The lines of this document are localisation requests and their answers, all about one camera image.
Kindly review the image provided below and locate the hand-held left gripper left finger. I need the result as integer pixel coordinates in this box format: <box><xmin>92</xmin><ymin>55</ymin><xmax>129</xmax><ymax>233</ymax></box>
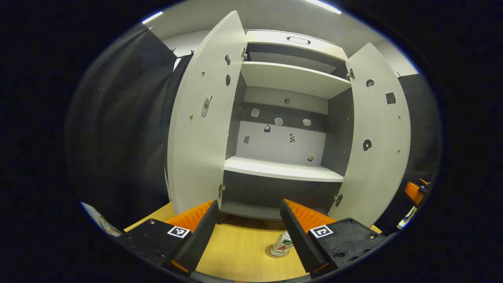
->
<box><xmin>114</xmin><ymin>200</ymin><xmax>220</xmax><ymax>276</ymax></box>

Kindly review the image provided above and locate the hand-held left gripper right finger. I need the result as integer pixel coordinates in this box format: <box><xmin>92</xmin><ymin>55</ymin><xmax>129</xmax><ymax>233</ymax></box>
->
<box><xmin>280</xmin><ymin>198</ymin><xmax>387</xmax><ymax>277</ymax></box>

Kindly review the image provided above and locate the white green label bottle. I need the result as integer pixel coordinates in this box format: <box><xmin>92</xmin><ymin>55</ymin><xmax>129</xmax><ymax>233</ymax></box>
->
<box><xmin>270</xmin><ymin>230</ymin><xmax>294</xmax><ymax>258</ymax></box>

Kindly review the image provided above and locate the grey cabinet door black handle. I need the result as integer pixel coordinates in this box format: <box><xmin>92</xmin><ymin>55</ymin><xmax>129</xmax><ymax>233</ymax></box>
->
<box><xmin>328</xmin><ymin>42</ymin><xmax>411</xmax><ymax>228</ymax></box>

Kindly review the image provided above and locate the round brown coaster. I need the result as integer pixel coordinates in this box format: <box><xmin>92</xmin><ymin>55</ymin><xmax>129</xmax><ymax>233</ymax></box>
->
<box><xmin>265</xmin><ymin>244</ymin><xmax>291</xmax><ymax>259</ymax></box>

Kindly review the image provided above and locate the grey cabinet door with stickers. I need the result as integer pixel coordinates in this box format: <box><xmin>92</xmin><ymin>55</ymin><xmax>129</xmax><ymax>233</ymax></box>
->
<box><xmin>167</xmin><ymin>11</ymin><xmax>247</xmax><ymax>215</ymax></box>

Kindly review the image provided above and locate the pale printed sheet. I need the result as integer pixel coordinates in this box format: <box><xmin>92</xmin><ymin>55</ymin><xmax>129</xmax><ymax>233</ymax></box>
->
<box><xmin>81</xmin><ymin>202</ymin><xmax>122</xmax><ymax>236</ymax></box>

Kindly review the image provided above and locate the black backdrop cloth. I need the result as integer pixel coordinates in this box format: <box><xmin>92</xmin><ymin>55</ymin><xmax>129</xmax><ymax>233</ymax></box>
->
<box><xmin>65</xmin><ymin>26</ymin><xmax>442</xmax><ymax>236</ymax></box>

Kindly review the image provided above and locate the long ceiling light strip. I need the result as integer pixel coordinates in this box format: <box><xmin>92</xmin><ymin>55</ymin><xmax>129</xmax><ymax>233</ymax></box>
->
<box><xmin>305</xmin><ymin>0</ymin><xmax>342</xmax><ymax>15</ymax></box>

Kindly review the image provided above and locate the short ceiling light strip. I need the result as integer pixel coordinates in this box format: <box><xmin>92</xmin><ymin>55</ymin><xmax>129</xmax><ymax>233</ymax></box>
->
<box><xmin>141</xmin><ymin>11</ymin><xmax>163</xmax><ymax>24</ymax></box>

